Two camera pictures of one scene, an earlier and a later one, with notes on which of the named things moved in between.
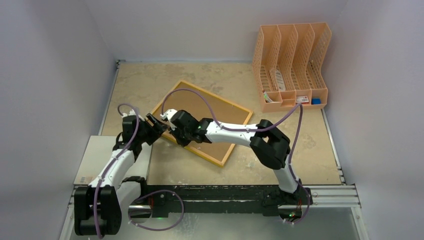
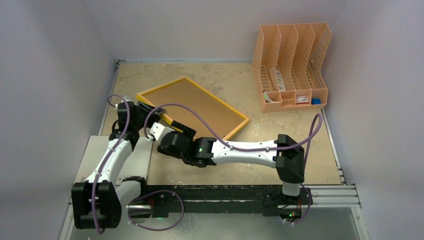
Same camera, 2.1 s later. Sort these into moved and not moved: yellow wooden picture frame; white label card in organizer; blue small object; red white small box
Moved: yellow wooden picture frame
Not moved: blue small object; white label card in organizer; red white small box
